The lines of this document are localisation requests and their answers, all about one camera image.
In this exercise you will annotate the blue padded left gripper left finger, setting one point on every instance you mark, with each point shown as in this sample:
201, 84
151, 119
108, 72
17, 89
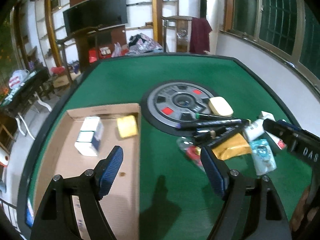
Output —
55, 218

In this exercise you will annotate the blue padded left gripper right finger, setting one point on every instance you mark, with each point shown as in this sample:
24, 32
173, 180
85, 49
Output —
253, 202

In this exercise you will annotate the red white medicine box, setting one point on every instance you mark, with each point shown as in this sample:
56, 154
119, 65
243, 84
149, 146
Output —
279, 143

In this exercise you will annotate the blue cartoon tissue pack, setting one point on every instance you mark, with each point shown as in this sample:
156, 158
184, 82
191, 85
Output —
263, 158

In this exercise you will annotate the yellow padded envelope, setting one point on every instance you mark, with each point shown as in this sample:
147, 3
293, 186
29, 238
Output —
233, 147

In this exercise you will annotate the clear packet with red part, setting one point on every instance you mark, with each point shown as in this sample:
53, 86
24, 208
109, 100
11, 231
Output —
192, 152

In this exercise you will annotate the blue white medicine box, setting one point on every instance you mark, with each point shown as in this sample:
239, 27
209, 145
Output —
93, 123

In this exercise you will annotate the black marker gold band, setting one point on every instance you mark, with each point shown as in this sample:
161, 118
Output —
211, 133

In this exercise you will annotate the black marker green cap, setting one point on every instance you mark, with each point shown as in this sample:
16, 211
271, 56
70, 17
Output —
201, 116

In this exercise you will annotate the black marker purple cap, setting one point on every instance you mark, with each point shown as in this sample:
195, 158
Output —
212, 123

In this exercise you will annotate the yellow tape roll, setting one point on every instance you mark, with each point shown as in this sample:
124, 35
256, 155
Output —
127, 126

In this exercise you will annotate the white pill bottle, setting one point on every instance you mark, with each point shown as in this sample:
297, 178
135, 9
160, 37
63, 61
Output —
265, 115
254, 130

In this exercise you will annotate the white small carton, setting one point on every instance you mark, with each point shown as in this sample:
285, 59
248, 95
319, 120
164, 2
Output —
87, 144

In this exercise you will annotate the brown cardboard box tray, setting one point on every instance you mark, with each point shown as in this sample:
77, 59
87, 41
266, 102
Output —
121, 205

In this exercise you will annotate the cream rounded plastic case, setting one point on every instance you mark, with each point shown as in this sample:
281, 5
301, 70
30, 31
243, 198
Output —
219, 106

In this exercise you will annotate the round grey mahjong table hub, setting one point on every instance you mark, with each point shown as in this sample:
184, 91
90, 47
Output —
173, 102

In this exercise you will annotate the window with green grille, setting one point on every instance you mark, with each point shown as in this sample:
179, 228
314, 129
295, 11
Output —
286, 29

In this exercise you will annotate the black side table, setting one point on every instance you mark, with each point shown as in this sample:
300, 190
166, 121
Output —
17, 100

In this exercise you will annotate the white red plastic bag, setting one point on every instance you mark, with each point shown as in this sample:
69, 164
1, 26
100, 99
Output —
17, 78

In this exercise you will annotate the maroon cloth on chair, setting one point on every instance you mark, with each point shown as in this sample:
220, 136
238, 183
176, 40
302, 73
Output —
199, 41

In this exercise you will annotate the wooden chair with carving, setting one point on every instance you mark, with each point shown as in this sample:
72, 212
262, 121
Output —
182, 26

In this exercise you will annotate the white standing air conditioner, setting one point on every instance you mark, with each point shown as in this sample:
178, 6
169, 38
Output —
209, 9

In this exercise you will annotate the dark wooden chair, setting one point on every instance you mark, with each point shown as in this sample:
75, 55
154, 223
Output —
81, 38

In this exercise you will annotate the pile of clothes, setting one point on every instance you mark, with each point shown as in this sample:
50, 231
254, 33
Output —
142, 44

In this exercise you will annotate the black flat television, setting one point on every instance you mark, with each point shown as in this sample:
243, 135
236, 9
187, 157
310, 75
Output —
93, 13

